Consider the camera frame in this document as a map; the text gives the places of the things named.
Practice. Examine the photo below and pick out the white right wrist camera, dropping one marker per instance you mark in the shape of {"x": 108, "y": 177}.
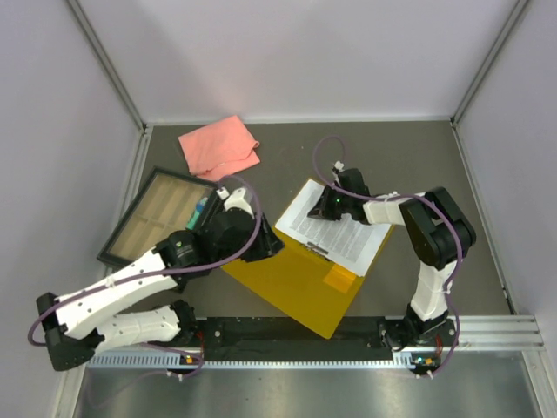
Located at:
{"x": 338, "y": 167}

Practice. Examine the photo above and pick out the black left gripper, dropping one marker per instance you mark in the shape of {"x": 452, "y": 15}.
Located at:
{"x": 267, "y": 244}

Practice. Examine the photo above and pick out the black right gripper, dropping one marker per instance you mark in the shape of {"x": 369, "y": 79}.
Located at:
{"x": 322, "y": 210}

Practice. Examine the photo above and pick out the metal folder clip mechanism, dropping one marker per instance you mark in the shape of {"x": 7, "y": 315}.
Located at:
{"x": 321, "y": 252}

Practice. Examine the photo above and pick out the black framed wooden tray box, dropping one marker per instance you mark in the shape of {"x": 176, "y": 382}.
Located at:
{"x": 167, "y": 202}

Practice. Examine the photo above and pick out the printed paper sheet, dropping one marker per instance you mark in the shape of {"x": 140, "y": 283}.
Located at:
{"x": 350, "y": 244}

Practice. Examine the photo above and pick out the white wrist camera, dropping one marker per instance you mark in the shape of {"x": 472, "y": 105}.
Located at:
{"x": 338, "y": 167}
{"x": 239, "y": 199}

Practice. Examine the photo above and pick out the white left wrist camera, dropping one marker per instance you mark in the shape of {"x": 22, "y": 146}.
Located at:
{"x": 239, "y": 199}

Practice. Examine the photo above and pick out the aluminium frame rail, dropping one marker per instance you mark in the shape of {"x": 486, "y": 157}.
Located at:
{"x": 500, "y": 333}

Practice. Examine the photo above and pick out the pink folded cloth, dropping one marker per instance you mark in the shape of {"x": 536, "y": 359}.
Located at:
{"x": 220, "y": 149}

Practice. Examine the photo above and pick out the yellow plastic folder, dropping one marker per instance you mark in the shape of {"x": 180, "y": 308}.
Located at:
{"x": 313, "y": 291}

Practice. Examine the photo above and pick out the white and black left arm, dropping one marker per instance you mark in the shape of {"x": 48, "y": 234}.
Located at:
{"x": 80, "y": 325}

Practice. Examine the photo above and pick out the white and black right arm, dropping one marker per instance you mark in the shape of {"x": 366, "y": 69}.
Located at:
{"x": 439, "y": 232}

